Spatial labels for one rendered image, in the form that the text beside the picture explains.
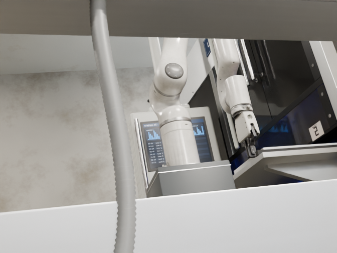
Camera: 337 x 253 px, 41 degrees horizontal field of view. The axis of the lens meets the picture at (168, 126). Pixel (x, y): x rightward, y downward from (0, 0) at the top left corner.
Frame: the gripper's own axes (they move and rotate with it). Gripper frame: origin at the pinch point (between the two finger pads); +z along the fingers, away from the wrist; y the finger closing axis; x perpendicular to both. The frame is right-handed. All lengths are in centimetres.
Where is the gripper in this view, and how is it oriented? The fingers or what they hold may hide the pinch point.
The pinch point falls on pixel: (251, 152)
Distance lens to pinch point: 171.4
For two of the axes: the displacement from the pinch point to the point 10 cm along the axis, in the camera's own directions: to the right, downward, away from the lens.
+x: -9.5, 0.2, -3.2
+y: -2.8, 4.1, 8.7
